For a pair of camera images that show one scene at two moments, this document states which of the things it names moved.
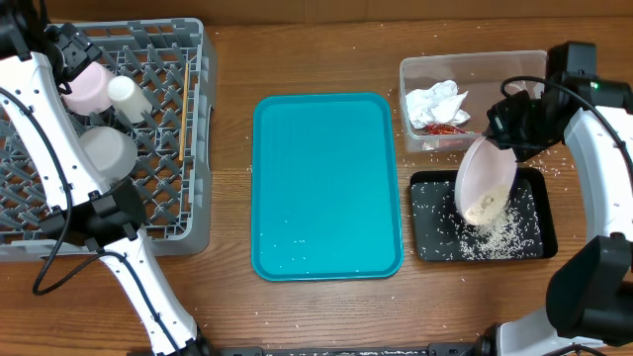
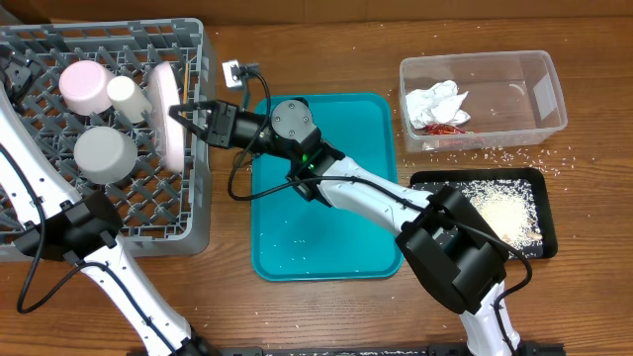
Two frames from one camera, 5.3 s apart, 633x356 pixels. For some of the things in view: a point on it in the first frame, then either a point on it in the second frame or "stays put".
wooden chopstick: x=184 y=111 stays put
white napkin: x=437 y=104 stays put
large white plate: x=486 y=181 to x=163 y=92
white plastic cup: x=129 y=99 stays put
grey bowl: x=113 y=152 stays put
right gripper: x=502 y=137 to x=215 y=113
